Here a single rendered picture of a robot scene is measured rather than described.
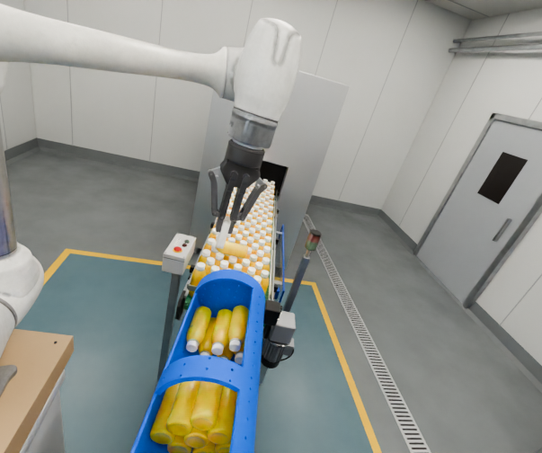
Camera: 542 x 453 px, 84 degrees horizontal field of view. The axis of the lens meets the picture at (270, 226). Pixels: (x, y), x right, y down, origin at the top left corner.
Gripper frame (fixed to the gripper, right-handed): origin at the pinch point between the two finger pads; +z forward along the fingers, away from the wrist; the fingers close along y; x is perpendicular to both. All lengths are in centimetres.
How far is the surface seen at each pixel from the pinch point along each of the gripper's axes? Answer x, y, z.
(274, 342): -44, -51, 80
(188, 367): 5.0, 0.4, 37.6
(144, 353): -100, 8, 155
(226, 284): -35, -15, 40
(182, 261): -60, 1, 48
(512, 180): -196, -353, -29
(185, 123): -453, 5, 50
